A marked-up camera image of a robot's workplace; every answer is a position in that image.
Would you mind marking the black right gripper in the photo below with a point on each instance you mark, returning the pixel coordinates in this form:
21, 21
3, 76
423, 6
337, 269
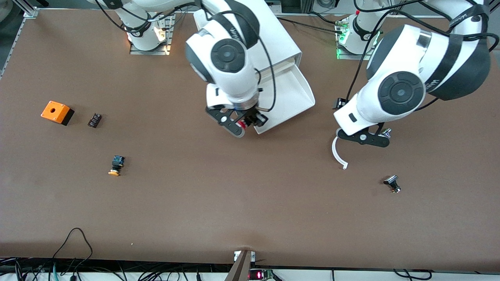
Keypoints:
253, 114

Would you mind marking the red push button switch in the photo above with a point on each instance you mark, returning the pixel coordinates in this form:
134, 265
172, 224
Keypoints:
242, 124

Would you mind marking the white drawer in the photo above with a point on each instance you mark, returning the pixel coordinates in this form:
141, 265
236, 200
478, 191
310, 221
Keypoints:
289, 93
285, 64

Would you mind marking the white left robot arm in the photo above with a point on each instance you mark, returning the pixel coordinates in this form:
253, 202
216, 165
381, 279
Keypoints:
398, 93

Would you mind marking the white drawer cabinet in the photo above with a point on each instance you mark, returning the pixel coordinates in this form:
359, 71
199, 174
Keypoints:
281, 39

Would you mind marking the white curved plastic arc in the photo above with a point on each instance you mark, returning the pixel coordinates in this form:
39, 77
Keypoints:
335, 154

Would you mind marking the small silver metal part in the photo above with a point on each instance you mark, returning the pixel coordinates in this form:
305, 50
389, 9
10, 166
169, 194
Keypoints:
387, 132

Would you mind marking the device with red display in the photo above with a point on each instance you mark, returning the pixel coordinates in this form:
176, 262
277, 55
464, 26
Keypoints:
259, 275

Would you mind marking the small black terminal block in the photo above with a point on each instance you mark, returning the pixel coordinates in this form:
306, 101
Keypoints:
95, 120

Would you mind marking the orange box with hole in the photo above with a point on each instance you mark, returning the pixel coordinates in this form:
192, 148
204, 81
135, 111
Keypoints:
54, 111

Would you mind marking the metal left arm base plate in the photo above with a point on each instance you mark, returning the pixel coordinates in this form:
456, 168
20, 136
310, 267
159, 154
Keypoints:
343, 57

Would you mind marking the black selector switch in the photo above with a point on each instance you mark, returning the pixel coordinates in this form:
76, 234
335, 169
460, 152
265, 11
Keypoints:
391, 182

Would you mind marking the yellow push button switch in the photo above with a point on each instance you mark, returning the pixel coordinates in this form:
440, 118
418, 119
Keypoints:
116, 165

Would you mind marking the aluminium frame profile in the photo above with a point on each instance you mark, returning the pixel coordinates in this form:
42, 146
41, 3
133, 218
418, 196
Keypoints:
28, 9

